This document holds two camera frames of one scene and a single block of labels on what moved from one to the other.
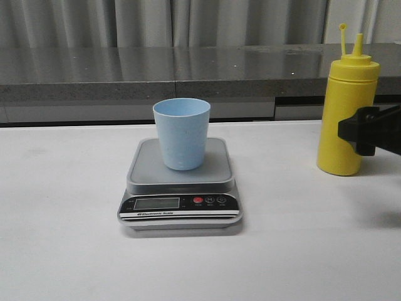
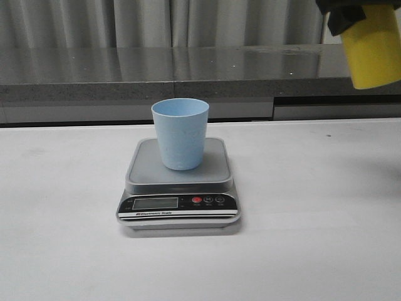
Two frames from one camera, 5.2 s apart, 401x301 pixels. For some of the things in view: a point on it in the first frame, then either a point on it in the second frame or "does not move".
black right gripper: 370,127 -> 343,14
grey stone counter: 220,83 does not move
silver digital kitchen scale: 158,197 does not move
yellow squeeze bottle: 351,84 -> 373,47
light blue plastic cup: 183,125 does not move
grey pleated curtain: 143,22 does not move
